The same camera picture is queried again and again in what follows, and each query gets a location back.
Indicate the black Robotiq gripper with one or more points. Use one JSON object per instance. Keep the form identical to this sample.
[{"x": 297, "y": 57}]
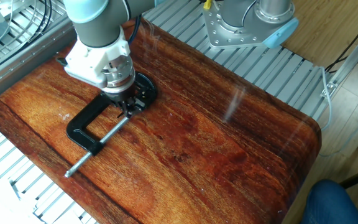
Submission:
[{"x": 121, "y": 97}]

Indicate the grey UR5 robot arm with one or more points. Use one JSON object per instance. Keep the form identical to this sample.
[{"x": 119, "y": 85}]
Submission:
[{"x": 98, "y": 28}]

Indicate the black C-clamp with silver screw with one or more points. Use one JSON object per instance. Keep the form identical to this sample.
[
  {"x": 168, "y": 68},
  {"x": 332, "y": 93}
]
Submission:
[{"x": 82, "y": 124}]

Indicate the glossy wood-pattern mat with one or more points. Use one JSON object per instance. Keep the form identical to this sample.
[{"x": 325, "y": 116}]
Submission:
[{"x": 182, "y": 140}]

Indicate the yellow plastic clip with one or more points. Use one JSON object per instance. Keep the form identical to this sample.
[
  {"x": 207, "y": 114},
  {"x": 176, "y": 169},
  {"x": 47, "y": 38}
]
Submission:
[{"x": 207, "y": 4}]

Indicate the blue jeans leg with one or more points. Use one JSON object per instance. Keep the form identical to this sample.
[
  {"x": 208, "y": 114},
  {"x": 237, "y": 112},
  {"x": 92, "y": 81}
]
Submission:
[{"x": 331, "y": 205}]

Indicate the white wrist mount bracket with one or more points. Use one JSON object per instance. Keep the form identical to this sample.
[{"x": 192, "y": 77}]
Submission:
[{"x": 89, "y": 59}]

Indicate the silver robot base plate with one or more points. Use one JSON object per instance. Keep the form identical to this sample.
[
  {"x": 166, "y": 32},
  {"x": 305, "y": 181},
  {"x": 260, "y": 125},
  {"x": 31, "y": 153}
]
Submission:
[{"x": 216, "y": 31}]

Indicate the grey aluminium frame rail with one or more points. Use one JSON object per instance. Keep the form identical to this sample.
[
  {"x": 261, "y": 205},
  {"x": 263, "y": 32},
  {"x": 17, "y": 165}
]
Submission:
[{"x": 20, "y": 62}]

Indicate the aluminium profile post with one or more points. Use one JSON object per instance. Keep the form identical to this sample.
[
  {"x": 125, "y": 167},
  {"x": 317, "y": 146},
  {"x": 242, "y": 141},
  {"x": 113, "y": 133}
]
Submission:
[{"x": 350, "y": 59}]

